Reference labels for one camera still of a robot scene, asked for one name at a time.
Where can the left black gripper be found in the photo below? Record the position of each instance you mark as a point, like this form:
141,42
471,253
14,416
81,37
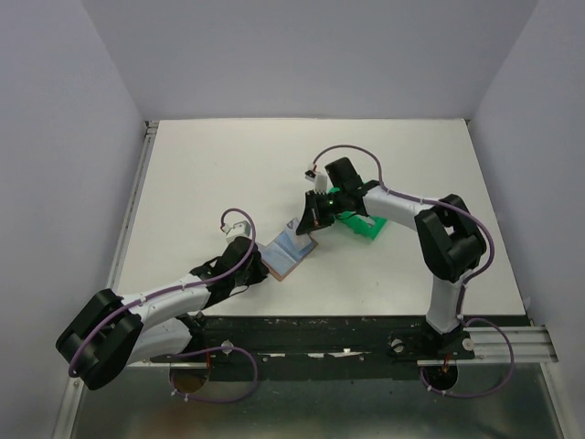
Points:
260,272

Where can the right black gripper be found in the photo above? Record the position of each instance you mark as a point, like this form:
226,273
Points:
312,217

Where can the silver VIP credit card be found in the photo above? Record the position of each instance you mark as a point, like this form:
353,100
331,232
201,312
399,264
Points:
278,259

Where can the tan leather card holder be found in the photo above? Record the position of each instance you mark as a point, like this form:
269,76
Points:
298,247

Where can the green plastic bin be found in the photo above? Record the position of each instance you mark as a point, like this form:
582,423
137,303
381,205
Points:
366,226

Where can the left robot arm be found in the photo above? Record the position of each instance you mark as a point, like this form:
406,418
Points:
113,331

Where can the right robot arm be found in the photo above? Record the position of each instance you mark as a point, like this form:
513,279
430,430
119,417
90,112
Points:
450,239

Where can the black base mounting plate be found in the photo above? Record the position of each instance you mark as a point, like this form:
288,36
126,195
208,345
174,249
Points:
300,348

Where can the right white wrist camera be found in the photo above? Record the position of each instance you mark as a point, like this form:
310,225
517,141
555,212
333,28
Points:
318,179

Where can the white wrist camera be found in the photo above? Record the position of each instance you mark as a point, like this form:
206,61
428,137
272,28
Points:
236,230
318,179

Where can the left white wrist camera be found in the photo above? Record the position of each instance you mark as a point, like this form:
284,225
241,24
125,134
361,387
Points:
236,230

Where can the aluminium extrusion rail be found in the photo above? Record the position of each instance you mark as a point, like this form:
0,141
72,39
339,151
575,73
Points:
530,345

